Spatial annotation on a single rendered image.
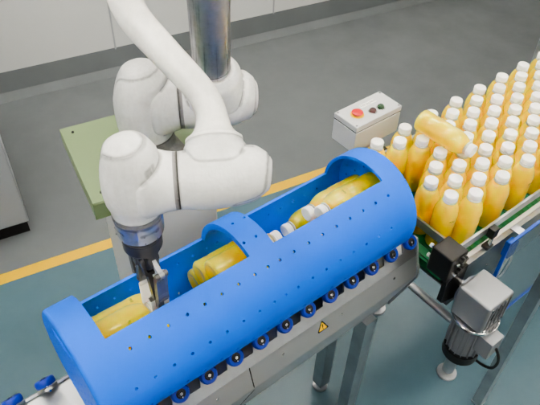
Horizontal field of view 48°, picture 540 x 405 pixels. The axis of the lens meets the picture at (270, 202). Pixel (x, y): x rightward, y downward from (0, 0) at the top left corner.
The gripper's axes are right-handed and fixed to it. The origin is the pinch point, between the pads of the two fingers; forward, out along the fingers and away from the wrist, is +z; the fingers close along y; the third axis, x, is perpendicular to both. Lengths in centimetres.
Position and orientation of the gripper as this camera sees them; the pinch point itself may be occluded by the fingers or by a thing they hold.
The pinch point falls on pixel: (153, 297)
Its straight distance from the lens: 130.9
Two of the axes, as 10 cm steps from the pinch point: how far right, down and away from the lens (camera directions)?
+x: 7.8, -4.2, 4.6
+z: -0.2, 7.1, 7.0
